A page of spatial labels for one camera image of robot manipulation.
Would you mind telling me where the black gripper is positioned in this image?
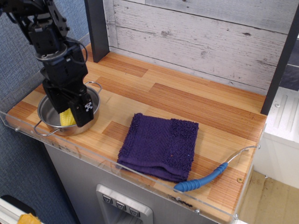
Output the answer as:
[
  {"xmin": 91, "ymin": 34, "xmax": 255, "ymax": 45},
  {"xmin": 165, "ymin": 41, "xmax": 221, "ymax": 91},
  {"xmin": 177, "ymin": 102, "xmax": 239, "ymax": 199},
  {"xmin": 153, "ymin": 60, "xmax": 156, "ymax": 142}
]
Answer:
[{"xmin": 40, "ymin": 44, "xmax": 94, "ymax": 127}]

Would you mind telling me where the yellow toy corn cob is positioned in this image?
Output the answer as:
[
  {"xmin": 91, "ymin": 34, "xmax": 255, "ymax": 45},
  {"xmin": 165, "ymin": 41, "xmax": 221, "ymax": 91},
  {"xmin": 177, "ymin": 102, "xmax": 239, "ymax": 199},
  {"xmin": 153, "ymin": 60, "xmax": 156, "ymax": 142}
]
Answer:
[{"xmin": 59, "ymin": 108, "xmax": 76, "ymax": 126}]

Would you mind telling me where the small steel pot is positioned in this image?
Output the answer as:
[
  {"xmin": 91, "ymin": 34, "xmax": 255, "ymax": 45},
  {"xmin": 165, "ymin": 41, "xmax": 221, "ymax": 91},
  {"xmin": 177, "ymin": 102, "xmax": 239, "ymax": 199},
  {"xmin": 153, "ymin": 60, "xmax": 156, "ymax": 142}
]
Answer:
[{"xmin": 34, "ymin": 82, "xmax": 102, "ymax": 136}]

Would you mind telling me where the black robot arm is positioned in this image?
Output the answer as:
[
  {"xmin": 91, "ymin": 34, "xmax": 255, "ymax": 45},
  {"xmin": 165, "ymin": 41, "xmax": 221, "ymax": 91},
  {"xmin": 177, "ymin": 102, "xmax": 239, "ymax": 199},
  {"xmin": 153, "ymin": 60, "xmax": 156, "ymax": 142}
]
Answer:
[{"xmin": 0, "ymin": 0, "xmax": 94, "ymax": 127}]

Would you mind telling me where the purple folded towel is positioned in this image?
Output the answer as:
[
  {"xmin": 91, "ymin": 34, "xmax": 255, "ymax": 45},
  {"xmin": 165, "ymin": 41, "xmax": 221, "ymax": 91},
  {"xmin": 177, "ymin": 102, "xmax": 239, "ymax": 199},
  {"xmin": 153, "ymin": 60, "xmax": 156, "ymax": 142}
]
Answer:
[{"xmin": 117, "ymin": 113, "xmax": 199, "ymax": 182}]

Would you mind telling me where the silver dispenser button panel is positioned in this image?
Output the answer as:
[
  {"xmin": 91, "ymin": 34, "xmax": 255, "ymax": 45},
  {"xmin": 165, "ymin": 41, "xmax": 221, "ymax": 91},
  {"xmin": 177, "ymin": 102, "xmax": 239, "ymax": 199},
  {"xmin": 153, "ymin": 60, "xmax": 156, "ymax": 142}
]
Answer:
[{"xmin": 96, "ymin": 184, "xmax": 154, "ymax": 224}]

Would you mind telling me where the clear acrylic guard rail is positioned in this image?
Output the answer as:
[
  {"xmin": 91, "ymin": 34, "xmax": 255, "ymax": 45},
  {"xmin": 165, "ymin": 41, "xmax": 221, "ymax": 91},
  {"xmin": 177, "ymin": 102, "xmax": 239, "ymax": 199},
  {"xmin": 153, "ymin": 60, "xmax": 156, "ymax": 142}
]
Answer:
[{"xmin": 1, "ymin": 112, "xmax": 257, "ymax": 224}]

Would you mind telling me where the blue handled spoon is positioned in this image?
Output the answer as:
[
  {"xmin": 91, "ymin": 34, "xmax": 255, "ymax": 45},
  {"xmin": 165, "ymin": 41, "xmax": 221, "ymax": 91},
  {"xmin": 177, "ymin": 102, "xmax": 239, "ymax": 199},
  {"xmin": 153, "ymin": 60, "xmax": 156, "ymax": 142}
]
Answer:
[{"xmin": 173, "ymin": 146, "xmax": 257, "ymax": 193}]

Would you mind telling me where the dark right frame post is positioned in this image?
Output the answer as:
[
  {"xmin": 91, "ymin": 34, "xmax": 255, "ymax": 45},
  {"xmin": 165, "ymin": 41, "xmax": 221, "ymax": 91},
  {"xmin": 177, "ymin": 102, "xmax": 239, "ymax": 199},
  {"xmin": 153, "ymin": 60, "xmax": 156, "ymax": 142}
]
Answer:
[{"xmin": 260, "ymin": 4, "xmax": 299, "ymax": 115}]

